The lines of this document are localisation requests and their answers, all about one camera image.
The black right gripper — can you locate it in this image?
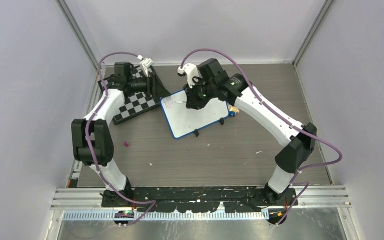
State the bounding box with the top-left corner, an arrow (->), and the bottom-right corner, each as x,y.
184,76 -> 217,110

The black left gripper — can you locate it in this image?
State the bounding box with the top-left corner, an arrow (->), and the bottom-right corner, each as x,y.
128,72 -> 172,100

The blue framed whiteboard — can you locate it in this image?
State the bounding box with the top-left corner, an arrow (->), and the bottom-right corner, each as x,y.
160,90 -> 229,139

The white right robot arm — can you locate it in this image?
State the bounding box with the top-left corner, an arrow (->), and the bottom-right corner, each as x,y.
177,58 -> 317,205

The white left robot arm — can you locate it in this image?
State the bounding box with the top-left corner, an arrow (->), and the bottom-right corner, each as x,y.
71,62 -> 170,207

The black white chessboard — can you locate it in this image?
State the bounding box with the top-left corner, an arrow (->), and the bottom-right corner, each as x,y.
98,62 -> 161,125

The wooden toy car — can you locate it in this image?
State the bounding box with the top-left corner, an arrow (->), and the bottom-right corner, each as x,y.
228,105 -> 240,117

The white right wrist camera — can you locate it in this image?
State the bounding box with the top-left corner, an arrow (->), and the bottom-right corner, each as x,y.
177,63 -> 201,89

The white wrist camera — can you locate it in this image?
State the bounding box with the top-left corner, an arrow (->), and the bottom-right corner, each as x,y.
177,63 -> 201,89
139,57 -> 154,77

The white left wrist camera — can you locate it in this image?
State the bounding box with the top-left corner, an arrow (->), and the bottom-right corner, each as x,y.
139,57 -> 154,77

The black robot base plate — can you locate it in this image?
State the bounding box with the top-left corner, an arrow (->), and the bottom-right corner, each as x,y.
100,186 -> 298,214

